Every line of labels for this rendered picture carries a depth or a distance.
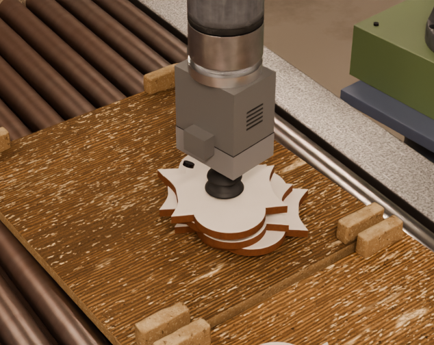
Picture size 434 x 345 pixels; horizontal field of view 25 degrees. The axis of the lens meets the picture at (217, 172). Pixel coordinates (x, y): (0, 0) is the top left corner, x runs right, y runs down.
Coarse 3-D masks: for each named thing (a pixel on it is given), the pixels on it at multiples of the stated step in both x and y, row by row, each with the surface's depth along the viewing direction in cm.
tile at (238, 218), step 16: (192, 160) 114; (176, 176) 112; (192, 176) 112; (256, 176) 112; (176, 192) 110; (192, 192) 109; (256, 192) 109; (272, 192) 109; (176, 208) 107; (192, 208) 107; (208, 208) 107; (224, 208) 107; (240, 208) 107; (256, 208) 107; (272, 208) 108; (208, 224) 105; (224, 224) 105; (240, 224) 105; (256, 224) 105
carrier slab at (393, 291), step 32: (352, 256) 109; (384, 256) 109; (416, 256) 109; (288, 288) 105; (320, 288) 105; (352, 288) 105; (384, 288) 105; (416, 288) 105; (256, 320) 101; (288, 320) 101; (320, 320) 101; (352, 320) 101; (384, 320) 101; (416, 320) 101
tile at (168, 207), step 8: (176, 168) 115; (184, 168) 115; (160, 176) 115; (168, 192) 111; (168, 200) 110; (176, 200) 110; (160, 208) 109; (168, 208) 109; (192, 224) 107; (200, 232) 107
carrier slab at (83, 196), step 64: (64, 128) 130; (128, 128) 130; (0, 192) 118; (64, 192) 118; (128, 192) 118; (320, 192) 118; (64, 256) 109; (128, 256) 109; (192, 256) 109; (256, 256) 109; (320, 256) 109; (128, 320) 101; (192, 320) 101
